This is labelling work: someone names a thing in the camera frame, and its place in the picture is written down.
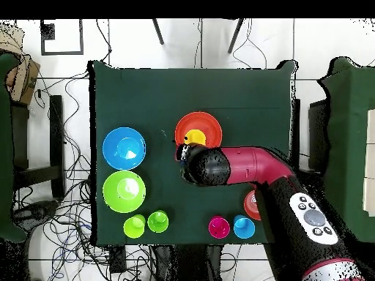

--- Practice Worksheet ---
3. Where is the black power strip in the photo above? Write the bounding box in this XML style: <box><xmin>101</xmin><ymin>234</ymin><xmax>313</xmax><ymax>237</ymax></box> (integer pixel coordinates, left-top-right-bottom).
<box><xmin>109</xmin><ymin>244</ymin><xmax>127</xmax><ymax>274</ymax></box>

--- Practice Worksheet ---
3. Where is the black square floor frame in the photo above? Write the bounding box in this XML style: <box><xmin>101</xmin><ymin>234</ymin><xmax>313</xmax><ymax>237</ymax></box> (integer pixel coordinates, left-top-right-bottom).
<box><xmin>40</xmin><ymin>18</ymin><xmax>84</xmax><ymax>56</ymax></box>

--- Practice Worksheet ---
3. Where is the dark green side tablecloth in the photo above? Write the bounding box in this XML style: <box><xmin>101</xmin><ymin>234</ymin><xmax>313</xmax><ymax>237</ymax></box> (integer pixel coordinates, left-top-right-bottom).
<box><xmin>0</xmin><ymin>52</ymin><xmax>29</xmax><ymax>244</ymax></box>
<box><xmin>317</xmin><ymin>56</ymin><xmax>375</xmax><ymax>244</ymax></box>

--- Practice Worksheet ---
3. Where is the small orange bowl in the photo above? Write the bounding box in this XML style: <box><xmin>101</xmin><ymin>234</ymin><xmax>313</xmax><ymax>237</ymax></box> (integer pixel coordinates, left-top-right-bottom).
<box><xmin>243</xmin><ymin>189</ymin><xmax>262</xmax><ymax>221</ymax></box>

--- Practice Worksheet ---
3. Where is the blue cup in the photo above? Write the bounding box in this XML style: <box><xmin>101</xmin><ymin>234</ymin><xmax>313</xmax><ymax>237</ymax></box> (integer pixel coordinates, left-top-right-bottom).
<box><xmin>233</xmin><ymin>214</ymin><xmax>256</xmax><ymax>239</ymax></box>

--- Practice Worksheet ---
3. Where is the black tripod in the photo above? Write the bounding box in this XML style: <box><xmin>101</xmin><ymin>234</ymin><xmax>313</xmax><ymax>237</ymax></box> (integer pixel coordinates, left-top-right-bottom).
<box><xmin>151</xmin><ymin>18</ymin><xmax>245</xmax><ymax>54</ymax></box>

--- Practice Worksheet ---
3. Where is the black cable tangle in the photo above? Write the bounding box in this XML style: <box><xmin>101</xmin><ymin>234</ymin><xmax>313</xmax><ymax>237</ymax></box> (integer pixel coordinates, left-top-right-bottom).
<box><xmin>29</xmin><ymin>70</ymin><xmax>156</xmax><ymax>281</ymax></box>

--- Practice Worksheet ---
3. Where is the blue bowl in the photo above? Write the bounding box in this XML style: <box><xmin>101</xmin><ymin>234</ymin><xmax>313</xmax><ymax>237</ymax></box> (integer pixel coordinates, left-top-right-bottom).
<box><xmin>102</xmin><ymin>126</ymin><xmax>146</xmax><ymax>171</ymax></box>

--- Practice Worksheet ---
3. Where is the grey stand base with knob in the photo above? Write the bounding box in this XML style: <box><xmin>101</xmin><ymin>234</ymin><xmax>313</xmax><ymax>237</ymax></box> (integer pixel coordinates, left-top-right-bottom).
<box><xmin>12</xmin><ymin>201</ymin><xmax>61</xmax><ymax>232</ymax></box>

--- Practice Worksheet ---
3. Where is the lime green cup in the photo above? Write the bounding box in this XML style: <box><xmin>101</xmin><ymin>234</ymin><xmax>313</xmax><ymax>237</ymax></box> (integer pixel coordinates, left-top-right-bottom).
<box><xmin>123</xmin><ymin>214</ymin><xmax>146</xmax><ymax>239</ymax></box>

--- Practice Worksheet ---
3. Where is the lime green bowl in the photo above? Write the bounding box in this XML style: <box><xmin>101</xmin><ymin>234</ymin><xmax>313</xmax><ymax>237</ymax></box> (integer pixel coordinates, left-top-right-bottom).
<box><xmin>102</xmin><ymin>170</ymin><xmax>146</xmax><ymax>214</ymax></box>

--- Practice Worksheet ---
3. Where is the white block stack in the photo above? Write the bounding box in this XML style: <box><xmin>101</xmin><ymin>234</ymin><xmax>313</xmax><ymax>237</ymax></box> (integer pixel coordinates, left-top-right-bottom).
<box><xmin>362</xmin><ymin>108</ymin><xmax>375</xmax><ymax>217</ymax></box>

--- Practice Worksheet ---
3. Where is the black bench frame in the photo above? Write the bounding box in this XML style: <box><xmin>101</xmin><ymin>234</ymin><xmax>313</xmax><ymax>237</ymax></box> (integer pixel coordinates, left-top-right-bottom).
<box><xmin>11</xmin><ymin>94</ymin><xmax>66</xmax><ymax>200</ymax></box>
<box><xmin>292</xmin><ymin>97</ymin><xmax>330</xmax><ymax>176</ymax></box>

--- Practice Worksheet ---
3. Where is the cardboard box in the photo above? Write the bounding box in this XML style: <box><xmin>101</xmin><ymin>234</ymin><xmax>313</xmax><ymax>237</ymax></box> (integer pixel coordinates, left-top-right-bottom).
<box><xmin>0</xmin><ymin>24</ymin><xmax>41</xmax><ymax>105</ymax></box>

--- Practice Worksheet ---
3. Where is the yellow cup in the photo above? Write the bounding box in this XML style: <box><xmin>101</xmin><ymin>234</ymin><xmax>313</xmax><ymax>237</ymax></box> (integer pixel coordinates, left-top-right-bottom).
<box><xmin>183</xmin><ymin>129</ymin><xmax>207</xmax><ymax>146</ymax></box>

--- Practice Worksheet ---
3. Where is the large orange bowl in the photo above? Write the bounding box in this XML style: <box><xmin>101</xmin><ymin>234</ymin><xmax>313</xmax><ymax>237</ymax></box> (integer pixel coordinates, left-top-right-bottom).
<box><xmin>174</xmin><ymin>111</ymin><xmax>223</xmax><ymax>149</ymax></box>

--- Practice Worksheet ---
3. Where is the pink cup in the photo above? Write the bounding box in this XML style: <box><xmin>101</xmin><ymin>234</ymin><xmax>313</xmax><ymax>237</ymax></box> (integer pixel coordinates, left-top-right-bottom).
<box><xmin>208</xmin><ymin>215</ymin><xmax>231</xmax><ymax>239</ymax></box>

